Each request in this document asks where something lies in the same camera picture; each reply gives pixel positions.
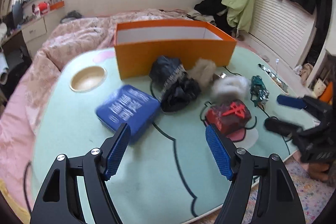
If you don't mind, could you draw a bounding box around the red mahjong tile block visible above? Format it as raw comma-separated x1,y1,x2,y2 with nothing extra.
205,100,252,135

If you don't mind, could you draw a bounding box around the white fur scrunchie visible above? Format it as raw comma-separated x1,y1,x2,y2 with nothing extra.
211,76,251,103

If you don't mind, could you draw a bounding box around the green toy car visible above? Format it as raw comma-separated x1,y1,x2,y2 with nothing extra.
250,76,269,107

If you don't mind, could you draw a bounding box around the brown fur scrunchie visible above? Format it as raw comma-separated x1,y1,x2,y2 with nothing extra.
188,59,217,91

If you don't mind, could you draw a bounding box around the green cartoon lap table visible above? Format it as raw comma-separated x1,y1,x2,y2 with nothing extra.
31,47,314,223

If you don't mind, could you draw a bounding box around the black crumpled pouch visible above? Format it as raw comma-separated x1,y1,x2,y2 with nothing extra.
149,55,201,113

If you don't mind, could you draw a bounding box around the pink floral quilt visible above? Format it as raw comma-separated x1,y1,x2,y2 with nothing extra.
0,8,195,209

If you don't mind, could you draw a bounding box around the blue tin box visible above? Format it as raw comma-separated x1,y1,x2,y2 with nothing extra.
96,85,160,144

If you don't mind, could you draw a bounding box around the black clothes pile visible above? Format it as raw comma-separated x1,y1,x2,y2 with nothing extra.
194,0,234,34

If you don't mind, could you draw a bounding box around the orange cardboard box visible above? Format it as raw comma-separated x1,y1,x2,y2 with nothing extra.
114,19,236,80

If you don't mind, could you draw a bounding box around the white desk with drawers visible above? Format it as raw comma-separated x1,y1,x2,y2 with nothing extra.
1,1,66,59

